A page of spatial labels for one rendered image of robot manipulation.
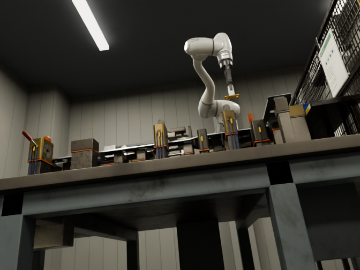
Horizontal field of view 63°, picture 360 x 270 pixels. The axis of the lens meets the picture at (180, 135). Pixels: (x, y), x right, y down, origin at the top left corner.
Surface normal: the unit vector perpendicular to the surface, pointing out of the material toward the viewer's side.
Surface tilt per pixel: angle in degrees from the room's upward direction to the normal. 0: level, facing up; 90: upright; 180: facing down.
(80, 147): 90
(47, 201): 90
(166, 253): 90
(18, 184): 90
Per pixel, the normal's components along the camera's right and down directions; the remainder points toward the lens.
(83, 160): -0.15, -0.38
